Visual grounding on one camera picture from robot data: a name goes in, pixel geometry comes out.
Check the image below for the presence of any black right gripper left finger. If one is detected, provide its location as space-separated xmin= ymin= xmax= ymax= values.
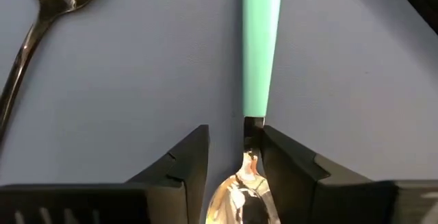
xmin=125 ymin=124 xmax=210 ymax=224

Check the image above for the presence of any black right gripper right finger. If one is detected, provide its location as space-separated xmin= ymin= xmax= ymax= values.
xmin=261 ymin=125 xmax=398 ymax=224

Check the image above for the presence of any teal handled spoon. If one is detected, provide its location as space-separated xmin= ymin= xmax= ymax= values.
xmin=204 ymin=0 xmax=285 ymax=224

